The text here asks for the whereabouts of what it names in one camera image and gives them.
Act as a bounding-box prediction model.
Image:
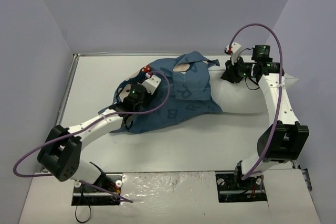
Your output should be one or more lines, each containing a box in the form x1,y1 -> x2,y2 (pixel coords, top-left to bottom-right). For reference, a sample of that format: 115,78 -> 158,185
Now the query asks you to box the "white pillow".
207,66 -> 300,116

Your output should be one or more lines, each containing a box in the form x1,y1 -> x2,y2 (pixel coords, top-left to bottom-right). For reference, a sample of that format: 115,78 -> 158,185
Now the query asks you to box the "blue letter print pillowcase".
114,51 -> 222,134

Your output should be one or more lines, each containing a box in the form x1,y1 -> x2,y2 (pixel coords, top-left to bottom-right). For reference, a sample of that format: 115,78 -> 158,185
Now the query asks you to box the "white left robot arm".
37,80 -> 160,191

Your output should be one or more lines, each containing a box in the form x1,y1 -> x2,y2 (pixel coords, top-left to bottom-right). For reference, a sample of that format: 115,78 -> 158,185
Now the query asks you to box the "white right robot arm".
221,43 -> 309,189

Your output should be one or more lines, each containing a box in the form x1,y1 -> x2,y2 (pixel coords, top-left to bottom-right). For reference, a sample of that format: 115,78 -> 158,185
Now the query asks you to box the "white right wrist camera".
224,42 -> 243,65

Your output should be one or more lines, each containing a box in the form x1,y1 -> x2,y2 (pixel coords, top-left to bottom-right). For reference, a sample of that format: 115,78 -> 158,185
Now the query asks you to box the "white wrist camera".
224,42 -> 243,65
142,73 -> 161,95

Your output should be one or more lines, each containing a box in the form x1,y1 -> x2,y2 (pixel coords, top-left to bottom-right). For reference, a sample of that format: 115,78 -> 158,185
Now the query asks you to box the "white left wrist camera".
142,73 -> 161,95

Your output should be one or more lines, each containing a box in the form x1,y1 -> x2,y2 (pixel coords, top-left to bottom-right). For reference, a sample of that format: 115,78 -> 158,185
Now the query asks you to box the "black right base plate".
215,172 -> 267,204

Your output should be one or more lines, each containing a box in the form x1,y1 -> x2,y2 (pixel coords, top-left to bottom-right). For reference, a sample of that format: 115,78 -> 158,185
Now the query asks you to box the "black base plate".
215,172 -> 267,204
71,174 -> 122,206

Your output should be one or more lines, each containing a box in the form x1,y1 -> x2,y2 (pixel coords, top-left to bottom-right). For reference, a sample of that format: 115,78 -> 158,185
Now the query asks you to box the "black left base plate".
71,174 -> 122,206

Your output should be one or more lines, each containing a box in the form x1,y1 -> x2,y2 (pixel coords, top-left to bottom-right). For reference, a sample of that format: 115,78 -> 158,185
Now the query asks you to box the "black thin wire loop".
75,194 -> 92,223

